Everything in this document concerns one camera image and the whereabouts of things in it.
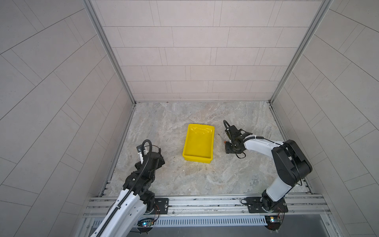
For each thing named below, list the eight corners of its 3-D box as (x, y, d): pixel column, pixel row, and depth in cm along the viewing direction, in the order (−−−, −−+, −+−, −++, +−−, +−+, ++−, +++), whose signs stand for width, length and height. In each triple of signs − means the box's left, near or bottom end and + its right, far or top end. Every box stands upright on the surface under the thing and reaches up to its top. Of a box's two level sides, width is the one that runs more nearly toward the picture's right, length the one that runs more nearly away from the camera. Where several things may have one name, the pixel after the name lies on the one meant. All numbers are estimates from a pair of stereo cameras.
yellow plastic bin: (183, 160, 88) (182, 155, 83) (189, 128, 103) (188, 123, 98) (212, 164, 87) (213, 159, 82) (214, 131, 102) (215, 125, 96)
